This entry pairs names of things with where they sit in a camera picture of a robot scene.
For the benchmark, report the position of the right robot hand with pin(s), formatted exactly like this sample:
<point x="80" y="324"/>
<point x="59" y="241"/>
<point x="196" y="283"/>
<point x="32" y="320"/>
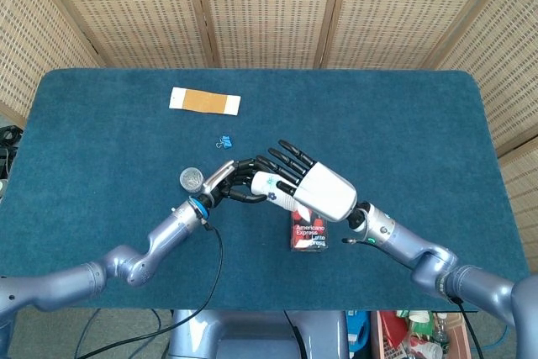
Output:
<point x="328" y="191"/>

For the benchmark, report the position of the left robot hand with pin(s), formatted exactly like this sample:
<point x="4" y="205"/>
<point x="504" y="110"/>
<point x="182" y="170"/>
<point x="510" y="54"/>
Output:
<point x="223" y="180"/>

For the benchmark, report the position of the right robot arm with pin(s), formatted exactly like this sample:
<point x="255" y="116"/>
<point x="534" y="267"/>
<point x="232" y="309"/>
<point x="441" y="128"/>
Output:
<point x="420" y="249"/>

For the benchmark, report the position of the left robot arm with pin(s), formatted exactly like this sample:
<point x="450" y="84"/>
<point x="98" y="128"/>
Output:
<point x="168" y="230"/>

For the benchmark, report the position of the round clear tin with clips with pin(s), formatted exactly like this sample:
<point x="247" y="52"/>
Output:
<point x="190" y="178"/>

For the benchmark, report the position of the blue binder clip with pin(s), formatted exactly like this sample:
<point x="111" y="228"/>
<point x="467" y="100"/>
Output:
<point x="226" y="142"/>

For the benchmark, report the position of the black red coffee box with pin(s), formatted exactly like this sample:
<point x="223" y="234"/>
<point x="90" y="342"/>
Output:
<point x="309" y="237"/>

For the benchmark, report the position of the adhesive bandage strip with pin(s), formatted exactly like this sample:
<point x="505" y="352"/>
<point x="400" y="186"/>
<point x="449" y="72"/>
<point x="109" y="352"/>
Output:
<point x="204" y="101"/>

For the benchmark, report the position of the blue table mat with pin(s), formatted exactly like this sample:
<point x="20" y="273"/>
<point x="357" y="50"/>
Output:
<point x="399" y="123"/>

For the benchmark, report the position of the blue plastic container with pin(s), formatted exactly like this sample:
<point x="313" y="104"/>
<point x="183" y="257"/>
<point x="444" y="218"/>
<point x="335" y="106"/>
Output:
<point x="357" y="329"/>

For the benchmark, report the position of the robot torso base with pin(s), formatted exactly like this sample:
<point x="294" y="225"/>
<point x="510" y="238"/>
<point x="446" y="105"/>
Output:
<point x="252" y="334"/>

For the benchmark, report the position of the pink basket with clutter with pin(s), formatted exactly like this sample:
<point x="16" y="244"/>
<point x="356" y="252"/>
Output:
<point x="420" y="334"/>

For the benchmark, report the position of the woven folding screen panel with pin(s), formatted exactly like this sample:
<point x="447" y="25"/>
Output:
<point x="29" y="39"/>
<point x="504" y="60"/>
<point x="269" y="10"/>
<point x="399" y="10"/>
<point x="134" y="10"/>

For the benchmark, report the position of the black equipment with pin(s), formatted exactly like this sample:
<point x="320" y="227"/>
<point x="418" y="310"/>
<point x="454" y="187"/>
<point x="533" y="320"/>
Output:
<point x="8" y="144"/>

